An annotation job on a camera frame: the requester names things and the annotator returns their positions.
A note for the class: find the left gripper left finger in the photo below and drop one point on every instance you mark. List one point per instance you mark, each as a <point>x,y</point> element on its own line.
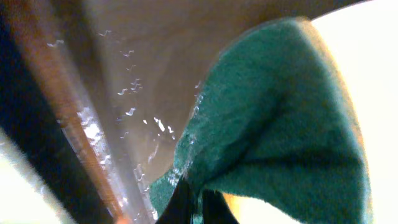
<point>181,206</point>

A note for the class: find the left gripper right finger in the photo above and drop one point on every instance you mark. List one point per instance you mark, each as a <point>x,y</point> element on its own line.
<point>215,210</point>

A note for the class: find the green and yellow sponge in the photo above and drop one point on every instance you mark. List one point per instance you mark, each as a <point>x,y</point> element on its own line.
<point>275,122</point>

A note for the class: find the green tray with soapy water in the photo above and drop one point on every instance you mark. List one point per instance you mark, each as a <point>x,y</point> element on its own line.
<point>97,94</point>

